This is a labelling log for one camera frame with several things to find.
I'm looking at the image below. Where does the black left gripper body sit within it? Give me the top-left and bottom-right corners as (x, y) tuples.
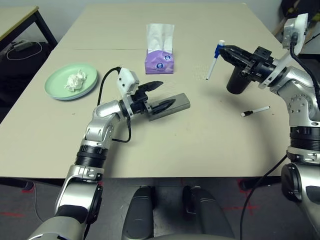
(129, 90), (152, 115)

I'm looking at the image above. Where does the white marker with black cap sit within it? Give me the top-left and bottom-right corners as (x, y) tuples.
(240, 105), (271, 118)

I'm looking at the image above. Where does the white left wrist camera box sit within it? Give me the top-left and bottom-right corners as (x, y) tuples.
(117, 67), (140, 97)

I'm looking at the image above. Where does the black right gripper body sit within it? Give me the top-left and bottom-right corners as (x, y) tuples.
(241, 46), (275, 83)

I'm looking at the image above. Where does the grey glasses case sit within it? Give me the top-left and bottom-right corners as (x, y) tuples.
(147, 92), (191, 122)

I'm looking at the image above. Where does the blue plastic plate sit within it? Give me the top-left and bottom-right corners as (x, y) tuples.
(53, 82), (99, 102)

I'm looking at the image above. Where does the white floor cable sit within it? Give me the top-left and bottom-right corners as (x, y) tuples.
(6, 41), (44, 61)

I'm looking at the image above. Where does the grey power adapter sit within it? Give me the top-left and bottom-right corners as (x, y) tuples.
(12, 41), (33, 51)

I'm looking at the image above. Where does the wooden stool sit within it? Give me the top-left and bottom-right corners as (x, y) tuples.
(271, 14), (288, 36)

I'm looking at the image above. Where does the white marker with blue cap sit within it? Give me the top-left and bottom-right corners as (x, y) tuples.
(206, 39), (226, 81)

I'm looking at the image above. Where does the grey robot right leg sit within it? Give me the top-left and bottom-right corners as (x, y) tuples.
(181, 186), (236, 240)

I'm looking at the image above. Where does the black jacket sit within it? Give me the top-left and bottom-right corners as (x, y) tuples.
(278, 0), (320, 20)

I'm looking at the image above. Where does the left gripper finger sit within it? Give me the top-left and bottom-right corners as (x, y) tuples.
(138, 81), (165, 93)
(151, 98), (177, 114)

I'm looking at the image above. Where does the purple tissue pack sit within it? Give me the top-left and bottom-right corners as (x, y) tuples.
(144, 23), (176, 75)

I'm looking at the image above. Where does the beige side table black frame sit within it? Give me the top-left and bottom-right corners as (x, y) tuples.
(0, 6), (58, 52)

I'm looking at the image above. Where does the black plastic cup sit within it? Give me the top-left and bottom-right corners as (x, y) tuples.
(226, 63), (253, 95)

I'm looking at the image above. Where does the grey robot leg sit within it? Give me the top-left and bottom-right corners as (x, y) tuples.
(181, 186), (236, 240)
(123, 186), (157, 238)

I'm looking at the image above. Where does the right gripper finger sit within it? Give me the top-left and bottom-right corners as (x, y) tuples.
(219, 49), (252, 68)
(226, 45), (253, 60)

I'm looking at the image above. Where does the green plastic plate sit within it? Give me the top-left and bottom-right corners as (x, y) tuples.
(44, 62), (98, 101)

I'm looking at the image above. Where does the grey robot left leg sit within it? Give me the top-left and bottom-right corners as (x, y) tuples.
(123, 186), (157, 238)

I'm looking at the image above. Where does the white tissue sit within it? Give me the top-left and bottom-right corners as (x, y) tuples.
(64, 69), (88, 92)

